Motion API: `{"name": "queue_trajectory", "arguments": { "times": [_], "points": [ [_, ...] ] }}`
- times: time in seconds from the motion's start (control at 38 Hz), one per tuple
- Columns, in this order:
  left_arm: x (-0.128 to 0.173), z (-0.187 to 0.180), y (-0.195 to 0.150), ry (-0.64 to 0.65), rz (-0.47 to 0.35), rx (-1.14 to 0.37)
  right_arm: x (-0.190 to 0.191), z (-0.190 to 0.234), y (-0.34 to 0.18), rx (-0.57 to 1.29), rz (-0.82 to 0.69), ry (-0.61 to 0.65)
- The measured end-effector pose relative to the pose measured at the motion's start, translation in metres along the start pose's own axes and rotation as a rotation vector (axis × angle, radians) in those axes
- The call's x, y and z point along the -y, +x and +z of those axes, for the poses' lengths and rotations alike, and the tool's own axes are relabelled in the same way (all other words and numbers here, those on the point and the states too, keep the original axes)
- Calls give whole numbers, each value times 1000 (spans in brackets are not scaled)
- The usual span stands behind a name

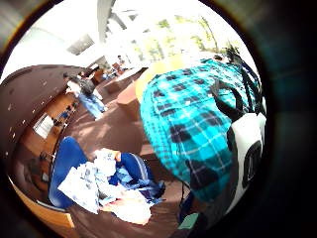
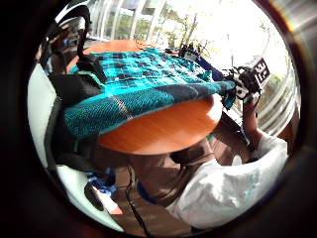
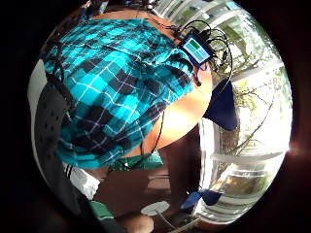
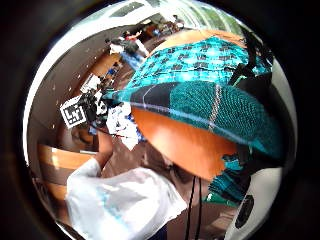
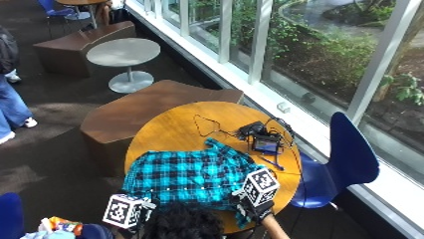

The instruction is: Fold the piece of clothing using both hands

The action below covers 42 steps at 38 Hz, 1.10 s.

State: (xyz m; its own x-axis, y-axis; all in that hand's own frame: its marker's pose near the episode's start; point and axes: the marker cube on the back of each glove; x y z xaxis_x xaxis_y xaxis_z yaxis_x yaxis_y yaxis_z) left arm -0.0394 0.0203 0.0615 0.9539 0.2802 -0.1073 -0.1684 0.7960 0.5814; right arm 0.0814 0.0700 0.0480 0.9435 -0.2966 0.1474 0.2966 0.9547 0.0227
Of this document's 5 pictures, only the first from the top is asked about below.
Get white marker cube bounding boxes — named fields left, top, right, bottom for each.
left=227, top=112, right=267, bottom=212

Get yellow round seat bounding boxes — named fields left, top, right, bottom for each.
left=134, top=54, right=190, bottom=103

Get black backpack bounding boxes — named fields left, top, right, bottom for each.
left=78, top=78, right=97, bottom=95

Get pale pink cloth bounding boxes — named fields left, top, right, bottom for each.
left=100, top=189, right=154, bottom=226

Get green card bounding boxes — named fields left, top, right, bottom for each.
left=177, top=212, right=200, bottom=231

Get long pale bench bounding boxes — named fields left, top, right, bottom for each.
left=103, top=66, right=147, bottom=94

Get brown wooden bench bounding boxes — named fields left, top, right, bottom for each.
left=116, top=82, right=144, bottom=122

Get white board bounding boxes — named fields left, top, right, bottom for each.
left=32, top=113, right=54, bottom=139

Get wooden counter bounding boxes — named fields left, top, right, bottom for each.
left=9, top=178, right=75, bottom=230

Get white crumpled cloth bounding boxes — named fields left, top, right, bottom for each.
left=93, top=148, right=119, bottom=178

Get blue striped garment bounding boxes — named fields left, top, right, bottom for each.
left=108, top=164, right=166, bottom=204

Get black cables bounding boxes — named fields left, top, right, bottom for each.
left=226, top=46, right=265, bottom=115

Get the person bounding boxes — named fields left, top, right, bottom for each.
left=140, top=49, right=265, bottom=206

